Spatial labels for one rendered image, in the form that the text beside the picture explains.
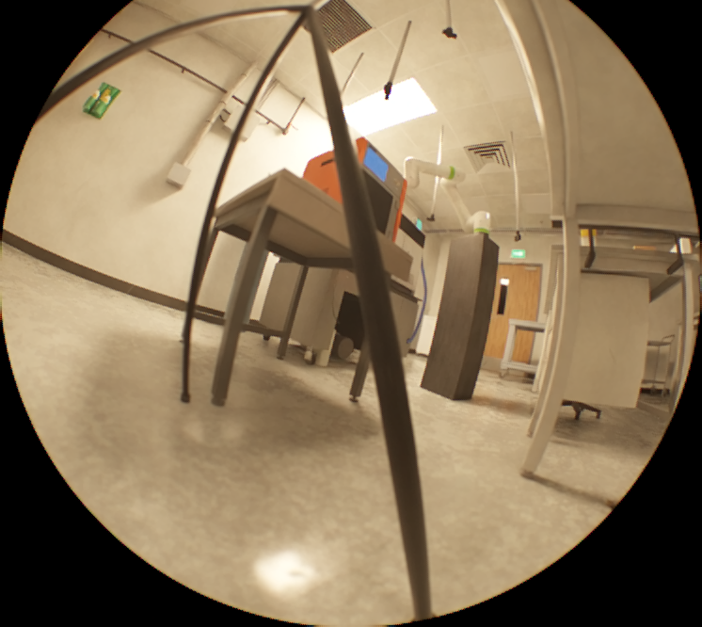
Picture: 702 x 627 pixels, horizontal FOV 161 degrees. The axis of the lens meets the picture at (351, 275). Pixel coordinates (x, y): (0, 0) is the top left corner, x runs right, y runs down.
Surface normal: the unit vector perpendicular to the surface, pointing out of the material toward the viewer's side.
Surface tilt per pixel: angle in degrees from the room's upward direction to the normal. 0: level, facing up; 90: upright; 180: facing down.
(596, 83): 180
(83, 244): 90
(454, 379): 90
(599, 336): 90
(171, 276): 90
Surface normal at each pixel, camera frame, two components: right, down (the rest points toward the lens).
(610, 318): -0.65, -0.30
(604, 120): -0.25, 0.95
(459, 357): -0.85, -0.30
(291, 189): 0.72, 0.06
